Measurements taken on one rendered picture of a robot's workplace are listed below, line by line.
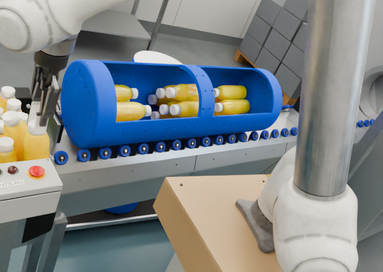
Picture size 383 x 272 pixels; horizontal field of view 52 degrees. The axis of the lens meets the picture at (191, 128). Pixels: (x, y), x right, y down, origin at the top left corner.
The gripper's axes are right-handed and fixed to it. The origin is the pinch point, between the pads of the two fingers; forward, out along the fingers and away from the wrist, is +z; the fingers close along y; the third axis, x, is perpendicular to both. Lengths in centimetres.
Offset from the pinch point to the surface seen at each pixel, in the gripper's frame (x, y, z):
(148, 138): -40.3, 3.7, 12.8
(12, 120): 4.7, 4.3, 3.4
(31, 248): -17, 21, 85
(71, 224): -46, 41, 102
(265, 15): -360, 249, 40
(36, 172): 3.4, -13.5, 5.6
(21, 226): 0.9, -6.6, 33.8
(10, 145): 5.4, 0.8, 8.9
